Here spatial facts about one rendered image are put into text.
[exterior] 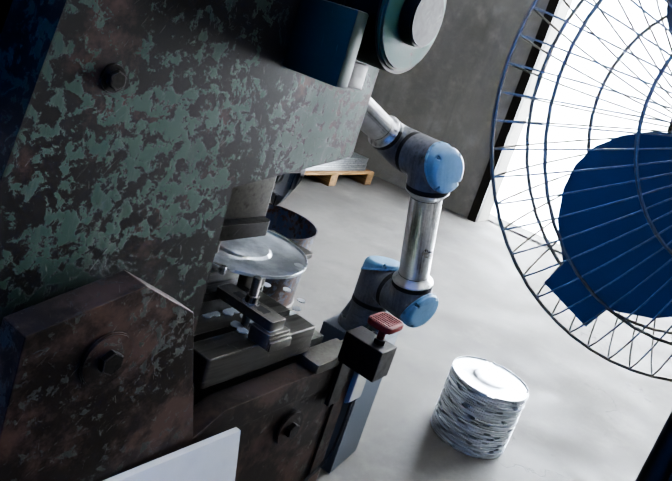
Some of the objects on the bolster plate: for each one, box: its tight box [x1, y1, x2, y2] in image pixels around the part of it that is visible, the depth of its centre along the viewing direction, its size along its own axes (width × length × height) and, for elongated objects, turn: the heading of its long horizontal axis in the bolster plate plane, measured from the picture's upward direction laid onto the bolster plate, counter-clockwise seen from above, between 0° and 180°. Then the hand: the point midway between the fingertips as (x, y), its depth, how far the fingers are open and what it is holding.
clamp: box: [215, 275, 292, 352], centre depth 125 cm, size 6×17×10 cm, turn 10°
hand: (278, 199), depth 147 cm, fingers closed
